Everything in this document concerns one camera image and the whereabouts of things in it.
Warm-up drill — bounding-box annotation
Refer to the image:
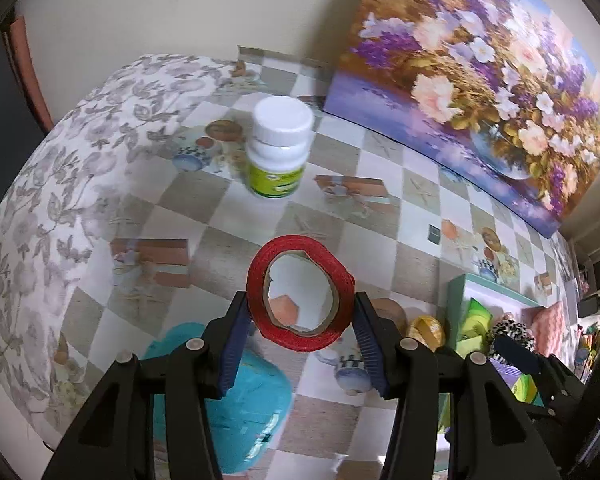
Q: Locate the yellow-green cloth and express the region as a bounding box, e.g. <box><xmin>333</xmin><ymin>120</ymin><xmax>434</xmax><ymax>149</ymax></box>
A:
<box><xmin>512</xmin><ymin>375</ymin><xmax>545</xmax><ymax>405</ymax></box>

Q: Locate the red tape roll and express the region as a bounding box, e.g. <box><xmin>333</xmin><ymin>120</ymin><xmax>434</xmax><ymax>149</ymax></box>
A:
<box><xmin>246</xmin><ymin>235</ymin><xmax>356</xmax><ymax>352</ymax></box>

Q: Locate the red-brown board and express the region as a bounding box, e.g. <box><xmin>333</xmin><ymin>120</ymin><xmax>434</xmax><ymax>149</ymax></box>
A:
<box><xmin>7</xmin><ymin>16</ymin><xmax>54</xmax><ymax>134</ymax></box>

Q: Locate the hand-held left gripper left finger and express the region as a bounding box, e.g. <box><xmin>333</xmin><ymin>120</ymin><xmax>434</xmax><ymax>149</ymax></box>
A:
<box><xmin>42</xmin><ymin>292</ymin><xmax>253</xmax><ymax>480</ymax></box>

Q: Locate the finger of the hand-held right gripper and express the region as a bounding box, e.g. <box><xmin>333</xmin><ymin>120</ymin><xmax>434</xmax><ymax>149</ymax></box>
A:
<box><xmin>492</xmin><ymin>334</ymin><xmax>583</xmax><ymax>413</ymax></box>

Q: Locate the teal fabric box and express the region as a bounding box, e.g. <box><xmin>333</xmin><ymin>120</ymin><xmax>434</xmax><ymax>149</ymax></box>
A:
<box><xmin>142</xmin><ymin>322</ymin><xmax>293</xmax><ymax>478</ymax></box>

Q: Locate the white pill bottle green label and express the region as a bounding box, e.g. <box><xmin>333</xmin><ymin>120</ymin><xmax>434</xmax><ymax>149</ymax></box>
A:
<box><xmin>244</xmin><ymin>96</ymin><xmax>315</xmax><ymax>200</ymax></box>

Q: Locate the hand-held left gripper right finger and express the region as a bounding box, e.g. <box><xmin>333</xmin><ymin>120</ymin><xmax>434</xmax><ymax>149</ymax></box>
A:
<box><xmin>352</xmin><ymin>292</ymin><xmax>561</xmax><ymax>480</ymax></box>

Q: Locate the white box tray teal rim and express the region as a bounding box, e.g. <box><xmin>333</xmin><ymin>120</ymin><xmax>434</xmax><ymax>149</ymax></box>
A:
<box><xmin>437</xmin><ymin>274</ymin><xmax>581</xmax><ymax>480</ymax></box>

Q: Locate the green tissue pack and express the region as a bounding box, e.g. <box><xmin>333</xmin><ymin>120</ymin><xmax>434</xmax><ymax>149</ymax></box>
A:
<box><xmin>457</xmin><ymin>297</ymin><xmax>494</xmax><ymax>356</ymax></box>

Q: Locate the flower painting canvas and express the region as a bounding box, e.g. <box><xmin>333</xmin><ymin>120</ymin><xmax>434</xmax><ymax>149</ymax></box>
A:
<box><xmin>322</xmin><ymin>0</ymin><xmax>600</xmax><ymax>238</ymax></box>

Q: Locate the pink white zigzag cloth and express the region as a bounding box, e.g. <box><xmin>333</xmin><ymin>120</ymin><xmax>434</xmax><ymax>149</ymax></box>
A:
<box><xmin>522</xmin><ymin>302</ymin><xmax>566</xmax><ymax>357</ymax></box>

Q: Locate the black white spotted cloth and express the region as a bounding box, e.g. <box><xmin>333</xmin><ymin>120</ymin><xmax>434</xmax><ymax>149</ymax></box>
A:
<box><xmin>487</xmin><ymin>316</ymin><xmax>537</xmax><ymax>356</ymax></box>

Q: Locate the grey floral tablecloth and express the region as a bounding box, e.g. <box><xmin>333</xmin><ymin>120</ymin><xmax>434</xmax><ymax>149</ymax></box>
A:
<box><xmin>0</xmin><ymin>52</ymin><xmax>243</xmax><ymax>443</ymax></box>

